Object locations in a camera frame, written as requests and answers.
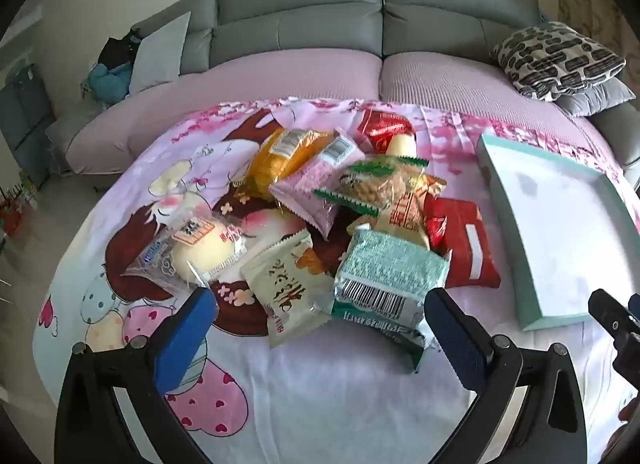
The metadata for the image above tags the black and white patterned cushion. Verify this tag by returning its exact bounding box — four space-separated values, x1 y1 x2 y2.
490 21 627 102

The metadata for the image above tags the grey sofa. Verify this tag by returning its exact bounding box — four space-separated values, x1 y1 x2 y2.
45 0 640 190

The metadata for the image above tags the black bag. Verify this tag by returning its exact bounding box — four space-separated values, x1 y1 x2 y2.
97 29 143 70

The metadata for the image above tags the printed blanket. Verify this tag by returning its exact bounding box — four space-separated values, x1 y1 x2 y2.
32 99 640 464

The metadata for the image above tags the bun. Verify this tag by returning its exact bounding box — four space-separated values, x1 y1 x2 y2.
122 216 248 295

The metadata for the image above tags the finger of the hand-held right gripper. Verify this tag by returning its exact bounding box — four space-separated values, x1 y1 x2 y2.
588 288 640 387

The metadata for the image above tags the green and silver snack packet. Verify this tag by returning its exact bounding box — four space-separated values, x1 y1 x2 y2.
330 224 453 375

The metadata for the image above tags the jelly cup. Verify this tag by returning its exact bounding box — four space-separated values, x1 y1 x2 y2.
387 133 418 159

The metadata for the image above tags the green peanut packet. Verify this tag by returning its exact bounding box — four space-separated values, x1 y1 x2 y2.
314 155 430 217

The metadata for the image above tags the yellow and orange chip packet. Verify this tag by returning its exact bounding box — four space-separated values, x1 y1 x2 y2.
350 174 448 250

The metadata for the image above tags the pink snack packet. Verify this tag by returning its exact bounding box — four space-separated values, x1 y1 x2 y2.
269 128 368 241

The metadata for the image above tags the white tray with teal rim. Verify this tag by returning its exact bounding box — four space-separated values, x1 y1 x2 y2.
475 134 640 332

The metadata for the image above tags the red snack packet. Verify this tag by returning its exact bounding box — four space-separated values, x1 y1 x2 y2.
354 108 417 155

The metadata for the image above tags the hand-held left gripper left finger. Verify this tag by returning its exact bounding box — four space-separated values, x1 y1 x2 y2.
54 288 218 464

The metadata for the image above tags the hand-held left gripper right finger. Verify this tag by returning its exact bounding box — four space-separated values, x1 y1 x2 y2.
424 288 588 464

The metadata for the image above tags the dark cabinet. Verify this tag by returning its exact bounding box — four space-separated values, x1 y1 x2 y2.
0 64 56 190

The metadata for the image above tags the teal cloth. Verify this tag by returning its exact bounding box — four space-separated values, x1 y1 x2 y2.
85 63 133 104

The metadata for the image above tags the light grey cushion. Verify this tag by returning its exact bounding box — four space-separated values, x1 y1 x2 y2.
129 11 192 95

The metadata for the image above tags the dark grey cushion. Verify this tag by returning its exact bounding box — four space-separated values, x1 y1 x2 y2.
555 78 637 117

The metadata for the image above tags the orange snack packet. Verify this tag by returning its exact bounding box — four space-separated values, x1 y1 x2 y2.
234 128 335 201

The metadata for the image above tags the beige snack packet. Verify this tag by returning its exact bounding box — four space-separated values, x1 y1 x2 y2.
240 229 341 349

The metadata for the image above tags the pink sofa cover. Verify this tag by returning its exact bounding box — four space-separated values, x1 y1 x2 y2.
65 46 640 190

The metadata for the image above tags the red packet with white stripe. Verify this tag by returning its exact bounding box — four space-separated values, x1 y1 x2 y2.
425 196 502 290

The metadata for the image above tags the small red object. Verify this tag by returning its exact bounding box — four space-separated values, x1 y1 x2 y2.
0 184 38 240

